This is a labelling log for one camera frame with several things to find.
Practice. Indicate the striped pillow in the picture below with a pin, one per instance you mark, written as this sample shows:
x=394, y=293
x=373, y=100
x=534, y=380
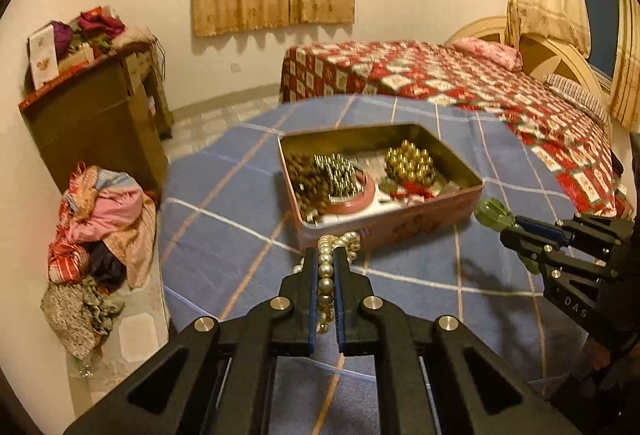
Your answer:
x=575, y=92

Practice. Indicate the brown wooden cabinet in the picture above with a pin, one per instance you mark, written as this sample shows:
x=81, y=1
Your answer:
x=90, y=125

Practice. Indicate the pink tin box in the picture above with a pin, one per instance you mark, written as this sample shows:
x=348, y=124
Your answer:
x=400, y=225

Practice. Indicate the pile of clothes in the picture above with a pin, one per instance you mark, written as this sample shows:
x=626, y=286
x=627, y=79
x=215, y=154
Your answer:
x=100, y=225

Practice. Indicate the purple cloth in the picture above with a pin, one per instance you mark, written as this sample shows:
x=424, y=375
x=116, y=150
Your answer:
x=62, y=37

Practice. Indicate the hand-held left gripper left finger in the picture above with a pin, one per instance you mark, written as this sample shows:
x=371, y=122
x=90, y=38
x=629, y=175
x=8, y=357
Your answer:
x=310, y=305

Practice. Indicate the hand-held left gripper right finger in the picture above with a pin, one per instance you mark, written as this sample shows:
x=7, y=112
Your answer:
x=342, y=305

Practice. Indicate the cream wooden bed frame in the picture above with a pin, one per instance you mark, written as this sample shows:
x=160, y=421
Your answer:
x=550, y=52

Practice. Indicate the silver-green bangle stack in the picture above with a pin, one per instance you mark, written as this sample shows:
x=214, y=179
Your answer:
x=337, y=175

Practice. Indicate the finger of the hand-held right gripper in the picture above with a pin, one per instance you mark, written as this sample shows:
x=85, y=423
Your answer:
x=540, y=252
x=590, y=235

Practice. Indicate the pink pillow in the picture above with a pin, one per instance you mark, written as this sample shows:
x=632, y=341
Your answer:
x=490, y=51

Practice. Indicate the bed with red quilt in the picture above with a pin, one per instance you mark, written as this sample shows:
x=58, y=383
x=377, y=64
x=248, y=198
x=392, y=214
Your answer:
x=425, y=70

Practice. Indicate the blue plaid tablecloth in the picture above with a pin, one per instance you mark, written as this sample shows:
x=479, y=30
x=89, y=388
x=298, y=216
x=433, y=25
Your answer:
x=225, y=195

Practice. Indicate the white paper card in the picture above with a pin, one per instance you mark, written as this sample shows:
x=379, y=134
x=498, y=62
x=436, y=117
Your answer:
x=372, y=165

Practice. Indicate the window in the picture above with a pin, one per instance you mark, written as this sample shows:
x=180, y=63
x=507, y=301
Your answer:
x=597, y=10

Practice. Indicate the pink bangle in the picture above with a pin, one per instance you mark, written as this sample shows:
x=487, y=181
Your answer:
x=357, y=206

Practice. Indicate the white cardboard box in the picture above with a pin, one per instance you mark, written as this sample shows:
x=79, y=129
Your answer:
x=44, y=60

